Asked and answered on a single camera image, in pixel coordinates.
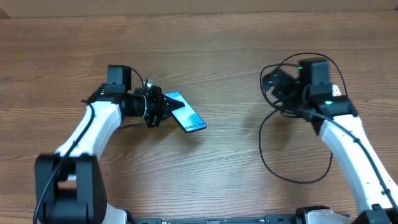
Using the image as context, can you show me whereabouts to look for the blue Galaxy smartphone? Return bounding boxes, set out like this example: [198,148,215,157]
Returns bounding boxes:
[165,92,207,133]

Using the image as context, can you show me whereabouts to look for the black USB charging cable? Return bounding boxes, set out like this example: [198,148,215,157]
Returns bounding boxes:
[258,52,349,185]

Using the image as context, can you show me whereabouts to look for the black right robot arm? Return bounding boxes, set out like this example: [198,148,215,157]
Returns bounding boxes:
[259,52,397,223]

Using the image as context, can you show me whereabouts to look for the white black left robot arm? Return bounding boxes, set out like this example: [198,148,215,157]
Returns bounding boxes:
[32,65,185,224]

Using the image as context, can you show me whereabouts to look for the white power strip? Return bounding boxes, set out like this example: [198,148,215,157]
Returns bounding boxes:
[332,84,342,96]

